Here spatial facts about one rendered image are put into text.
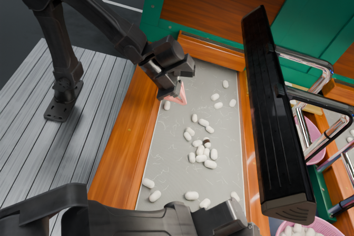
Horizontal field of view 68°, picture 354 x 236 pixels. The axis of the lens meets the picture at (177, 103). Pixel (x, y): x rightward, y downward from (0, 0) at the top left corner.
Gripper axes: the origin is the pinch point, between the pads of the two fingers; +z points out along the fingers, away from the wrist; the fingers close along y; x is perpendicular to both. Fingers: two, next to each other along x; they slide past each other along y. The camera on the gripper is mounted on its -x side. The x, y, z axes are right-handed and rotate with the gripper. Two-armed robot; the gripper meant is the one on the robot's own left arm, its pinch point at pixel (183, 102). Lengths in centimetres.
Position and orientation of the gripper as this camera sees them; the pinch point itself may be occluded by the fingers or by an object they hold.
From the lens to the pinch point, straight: 84.6
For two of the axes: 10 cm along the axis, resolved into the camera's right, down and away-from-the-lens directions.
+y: 1.2, -7.0, 7.1
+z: 5.6, 6.4, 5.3
